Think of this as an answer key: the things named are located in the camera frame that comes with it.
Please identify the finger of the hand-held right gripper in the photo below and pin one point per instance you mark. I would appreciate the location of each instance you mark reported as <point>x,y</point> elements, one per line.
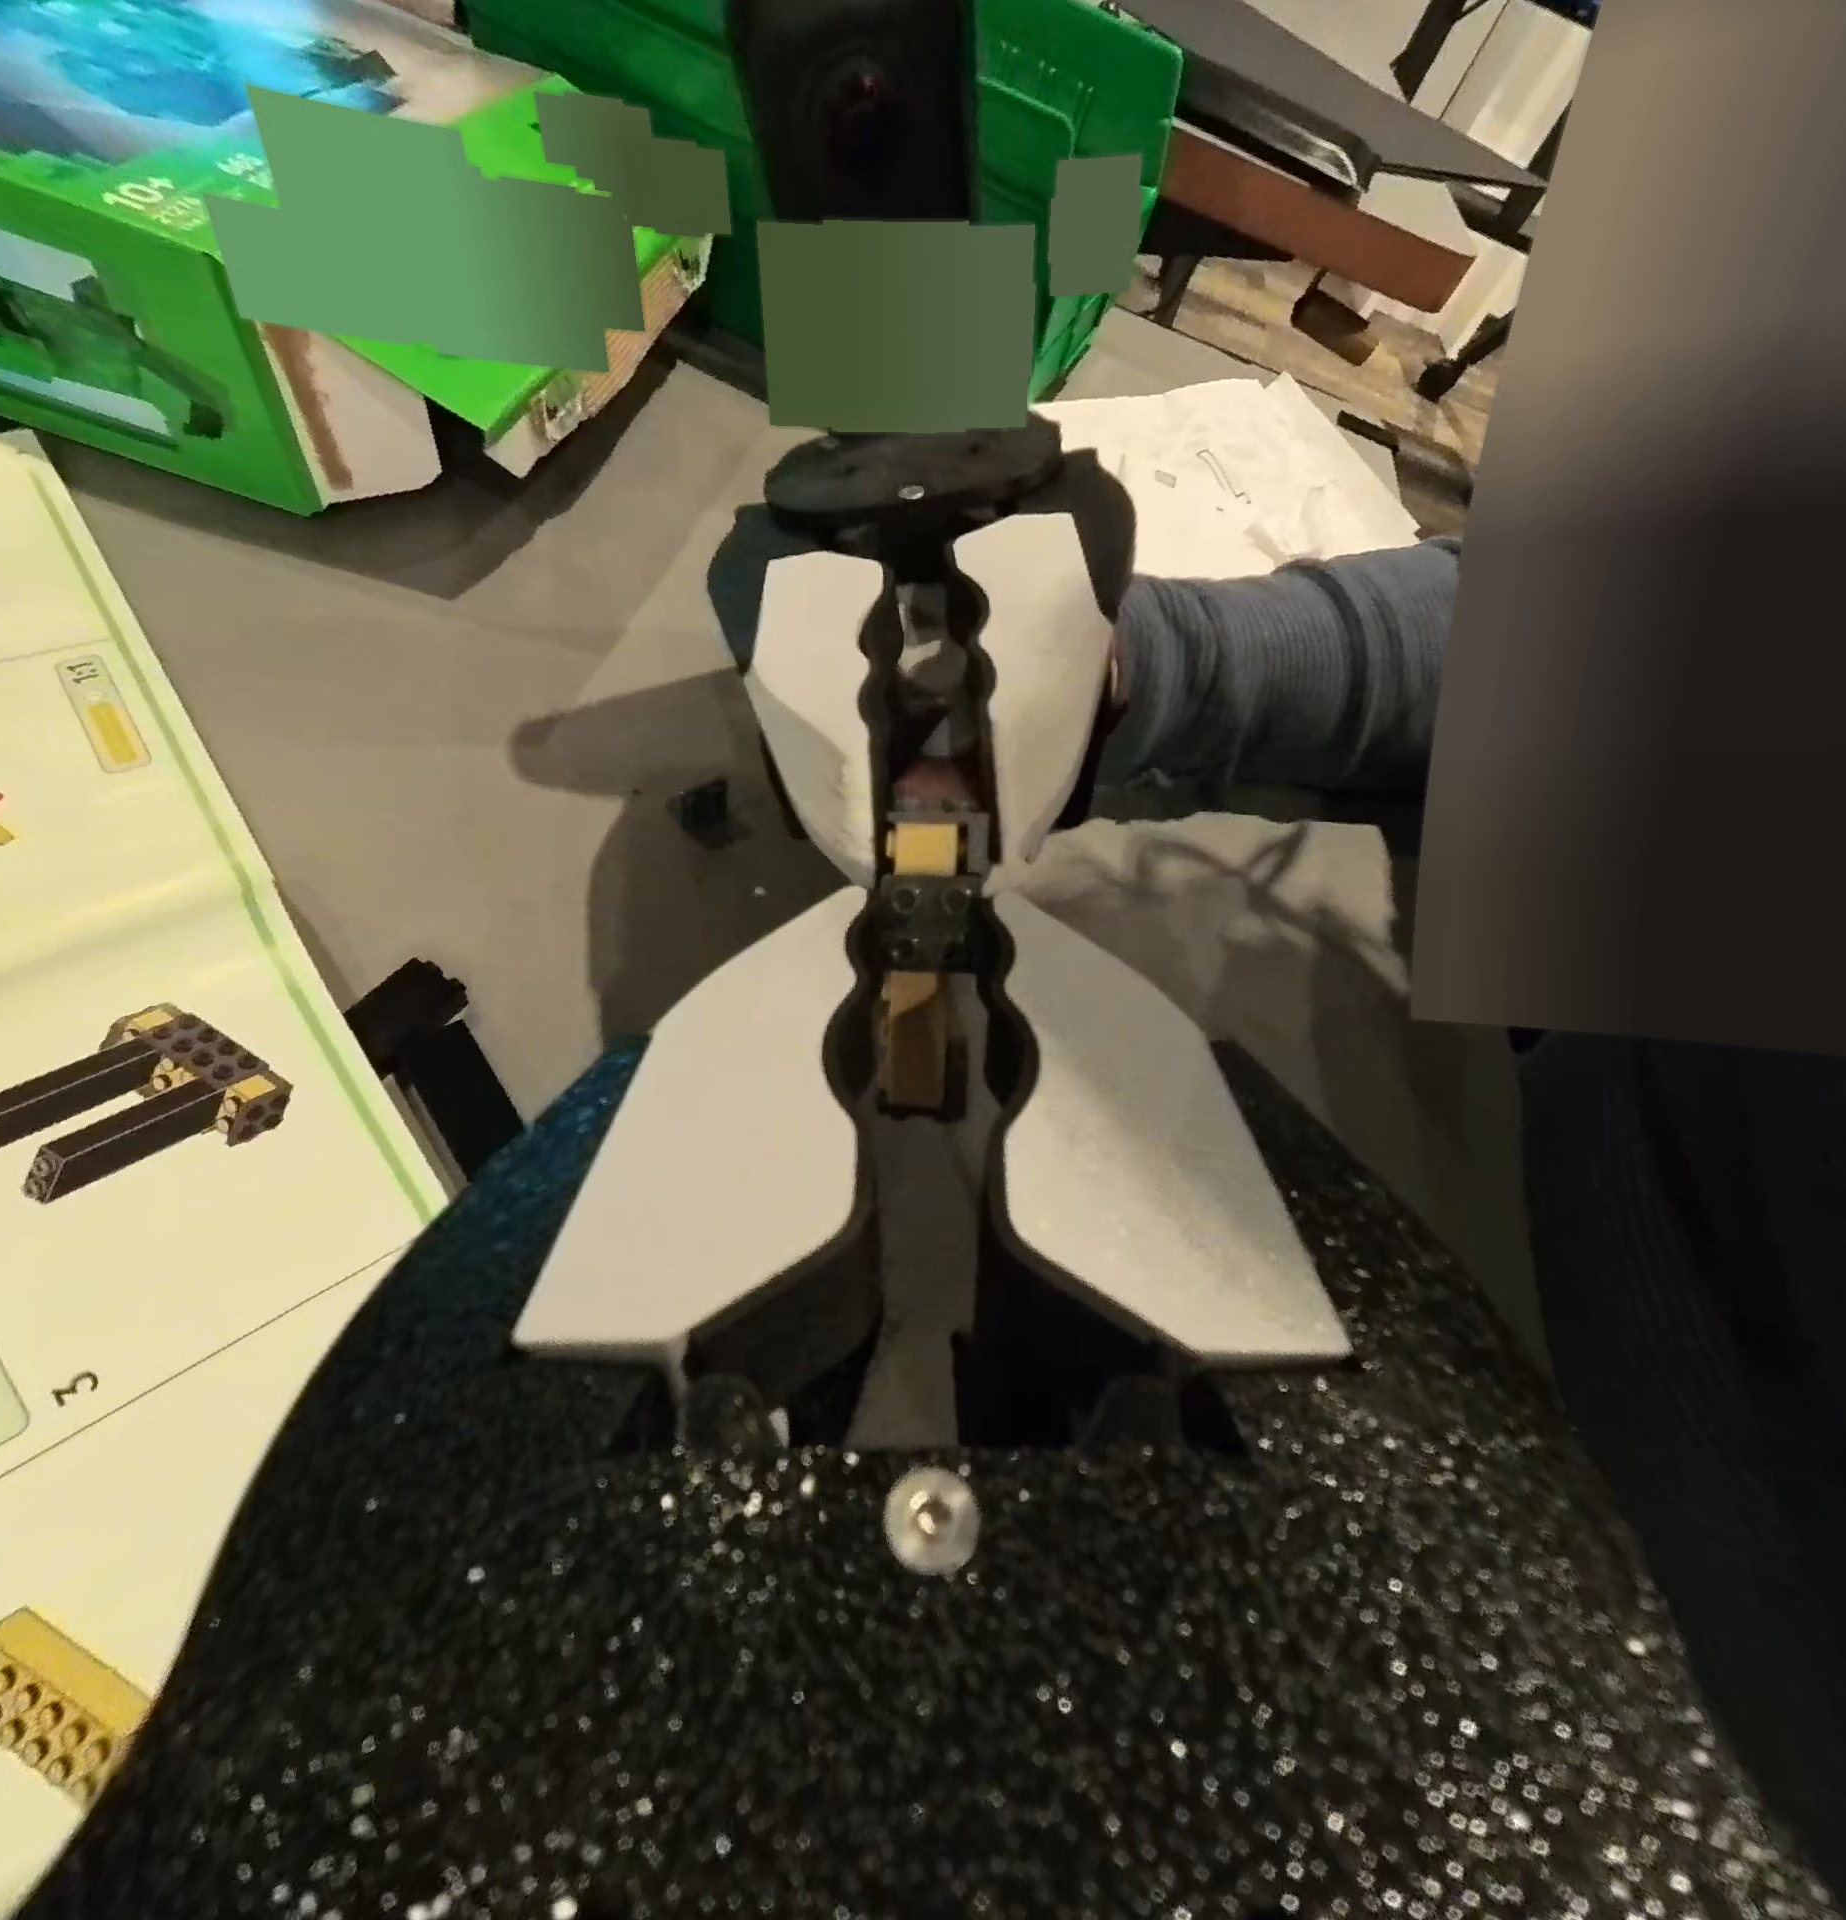
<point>810,690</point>
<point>1042,675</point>

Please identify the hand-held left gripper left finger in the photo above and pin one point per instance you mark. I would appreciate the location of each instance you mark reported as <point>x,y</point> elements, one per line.
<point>713,1141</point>

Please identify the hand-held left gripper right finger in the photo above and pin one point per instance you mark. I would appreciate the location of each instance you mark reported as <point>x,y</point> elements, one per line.
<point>1149,1154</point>

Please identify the tan and black brick assembly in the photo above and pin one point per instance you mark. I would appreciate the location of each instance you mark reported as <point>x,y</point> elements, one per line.
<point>931,922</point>

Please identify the person's right forearm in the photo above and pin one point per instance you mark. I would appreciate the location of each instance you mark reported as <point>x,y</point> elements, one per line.
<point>1282,661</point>

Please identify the grey desk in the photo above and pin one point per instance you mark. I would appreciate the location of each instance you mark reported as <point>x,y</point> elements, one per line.
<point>412,675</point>

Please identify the small black brick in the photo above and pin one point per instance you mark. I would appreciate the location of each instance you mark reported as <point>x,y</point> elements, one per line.
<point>704,814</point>

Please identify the long black brick piece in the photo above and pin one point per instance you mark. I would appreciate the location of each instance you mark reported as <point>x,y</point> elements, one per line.
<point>437,1051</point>

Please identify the white paper bag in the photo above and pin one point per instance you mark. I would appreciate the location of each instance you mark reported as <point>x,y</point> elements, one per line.
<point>1282,465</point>

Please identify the dark green plastic crate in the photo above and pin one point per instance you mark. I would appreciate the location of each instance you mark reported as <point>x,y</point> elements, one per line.
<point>1119,91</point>

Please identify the brown wooden bench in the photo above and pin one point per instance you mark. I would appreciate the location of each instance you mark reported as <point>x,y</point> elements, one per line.
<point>1312,211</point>

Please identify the dark grey tabletop board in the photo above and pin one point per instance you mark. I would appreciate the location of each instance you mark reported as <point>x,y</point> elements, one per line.
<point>1312,75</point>

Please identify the person's dark clothing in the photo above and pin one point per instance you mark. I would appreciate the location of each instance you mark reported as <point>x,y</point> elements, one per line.
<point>1719,1351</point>

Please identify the brick building instruction booklet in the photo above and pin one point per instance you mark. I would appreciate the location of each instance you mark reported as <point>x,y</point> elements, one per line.
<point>129,931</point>

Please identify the green toy brick box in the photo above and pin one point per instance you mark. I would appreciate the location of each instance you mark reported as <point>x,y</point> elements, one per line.
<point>69,225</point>

